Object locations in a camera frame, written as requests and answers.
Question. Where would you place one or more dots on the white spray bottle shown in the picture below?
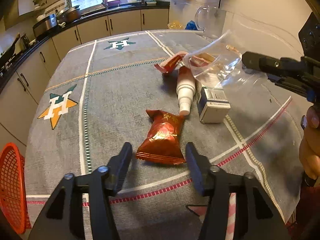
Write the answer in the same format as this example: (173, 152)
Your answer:
(185, 90)

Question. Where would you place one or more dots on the blue plastic object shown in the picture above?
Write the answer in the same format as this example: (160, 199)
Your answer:
(191, 25)

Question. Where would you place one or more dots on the rice cooker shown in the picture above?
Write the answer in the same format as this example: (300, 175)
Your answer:
(45, 25)

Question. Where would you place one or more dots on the white barcode medicine box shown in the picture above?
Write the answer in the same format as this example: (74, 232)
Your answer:
(212, 103)

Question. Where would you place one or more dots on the black frying pan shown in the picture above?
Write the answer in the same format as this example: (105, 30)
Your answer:
(9, 52)

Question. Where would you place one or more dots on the lower kitchen cabinets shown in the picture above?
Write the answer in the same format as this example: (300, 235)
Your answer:
(23, 84)

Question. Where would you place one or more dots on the red foot cream box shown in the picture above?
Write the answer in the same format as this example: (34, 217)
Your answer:
(169, 65)

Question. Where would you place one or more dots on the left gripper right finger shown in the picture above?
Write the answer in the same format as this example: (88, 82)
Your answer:
(256, 216)

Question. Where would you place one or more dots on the red plastic basket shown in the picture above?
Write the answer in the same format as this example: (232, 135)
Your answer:
(13, 197)

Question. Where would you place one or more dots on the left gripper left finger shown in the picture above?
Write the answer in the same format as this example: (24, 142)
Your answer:
(62, 217)

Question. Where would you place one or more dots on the red snack packet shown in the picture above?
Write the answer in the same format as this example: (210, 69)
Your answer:
(162, 144)

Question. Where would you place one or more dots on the gold candy wrapper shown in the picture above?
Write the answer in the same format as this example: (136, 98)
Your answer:
(232, 48)

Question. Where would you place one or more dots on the clear glass pitcher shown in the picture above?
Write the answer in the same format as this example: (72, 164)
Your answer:
(210, 20)

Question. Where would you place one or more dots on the right hand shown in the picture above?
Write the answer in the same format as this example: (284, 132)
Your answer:
(309, 146)

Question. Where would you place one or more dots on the brown cooking pot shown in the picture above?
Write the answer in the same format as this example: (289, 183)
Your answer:
(69, 15)

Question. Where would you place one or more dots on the clear zip bag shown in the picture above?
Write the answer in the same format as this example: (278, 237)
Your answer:
(227, 70)

